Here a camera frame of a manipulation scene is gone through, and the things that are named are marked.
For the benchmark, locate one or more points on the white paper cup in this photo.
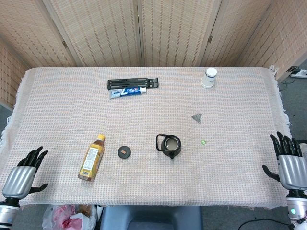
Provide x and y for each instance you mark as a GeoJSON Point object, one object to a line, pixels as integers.
{"type": "Point", "coordinates": [208, 80]}

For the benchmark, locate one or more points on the black teapot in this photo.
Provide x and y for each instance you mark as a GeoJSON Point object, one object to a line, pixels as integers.
{"type": "Point", "coordinates": [178, 148]}

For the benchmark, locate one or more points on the blue-grey chair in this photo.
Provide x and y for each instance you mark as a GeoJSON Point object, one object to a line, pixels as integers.
{"type": "Point", "coordinates": [151, 218]}

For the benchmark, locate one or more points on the small green object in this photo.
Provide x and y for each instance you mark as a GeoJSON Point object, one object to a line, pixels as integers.
{"type": "Point", "coordinates": [203, 142]}

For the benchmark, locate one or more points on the woven bamboo screen panel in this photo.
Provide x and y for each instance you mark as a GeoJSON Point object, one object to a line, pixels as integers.
{"type": "Point", "coordinates": [237, 31]}
{"type": "Point", "coordinates": [31, 33]}
{"type": "Point", "coordinates": [100, 33]}
{"type": "Point", "coordinates": [9, 76]}
{"type": "Point", "coordinates": [285, 38]}
{"type": "Point", "coordinates": [175, 33]}

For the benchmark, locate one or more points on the clear plastic bag pink contents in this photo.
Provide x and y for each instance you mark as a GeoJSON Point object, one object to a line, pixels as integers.
{"type": "Point", "coordinates": [69, 216]}

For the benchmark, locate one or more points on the pale woven tablecloth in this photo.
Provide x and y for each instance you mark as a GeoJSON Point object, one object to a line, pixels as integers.
{"type": "Point", "coordinates": [144, 119]}

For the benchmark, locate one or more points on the white power strip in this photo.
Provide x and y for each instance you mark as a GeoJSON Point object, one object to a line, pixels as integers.
{"type": "Point", "coordinates": [299, 73]}

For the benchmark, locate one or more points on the black and silver right hand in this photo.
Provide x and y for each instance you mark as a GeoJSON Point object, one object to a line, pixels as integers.
{"type": "Point", "coordinates": [292, 167]}

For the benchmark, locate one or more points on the black folding stand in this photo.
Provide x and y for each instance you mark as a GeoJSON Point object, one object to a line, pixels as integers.
{"type": "Point", "coordinates": [129, 82]}

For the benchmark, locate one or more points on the small grey triangular plastic piece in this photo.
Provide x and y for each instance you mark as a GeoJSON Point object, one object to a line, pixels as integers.
{"type": "Point", "coordinates": [197, 117]}

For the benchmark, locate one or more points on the black teapot lid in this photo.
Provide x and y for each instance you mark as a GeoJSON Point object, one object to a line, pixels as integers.
{"type": "Point", "coordinates": [124, 152]}

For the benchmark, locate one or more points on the blue and white toothpaste tube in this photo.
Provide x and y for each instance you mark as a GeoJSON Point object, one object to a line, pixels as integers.
{"type": "Point", "coordinates": [127, 92]}

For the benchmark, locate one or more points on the yellow-capped tea bottle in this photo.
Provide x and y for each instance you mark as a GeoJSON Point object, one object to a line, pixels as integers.
{"type": "Point", "coordinates": [92, 160]}

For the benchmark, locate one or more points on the black and silver left hand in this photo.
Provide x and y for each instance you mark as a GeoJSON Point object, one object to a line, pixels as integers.
{"type": "Point", "coordinates": [18, 178]}

